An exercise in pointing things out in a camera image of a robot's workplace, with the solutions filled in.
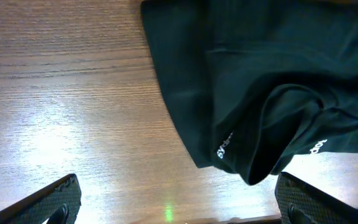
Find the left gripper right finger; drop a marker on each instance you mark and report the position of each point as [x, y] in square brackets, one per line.
[300, 202]

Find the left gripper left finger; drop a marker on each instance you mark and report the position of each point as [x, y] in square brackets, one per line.
[58, 202]

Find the black t-shirt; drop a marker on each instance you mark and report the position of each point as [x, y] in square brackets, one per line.
[250, 84]

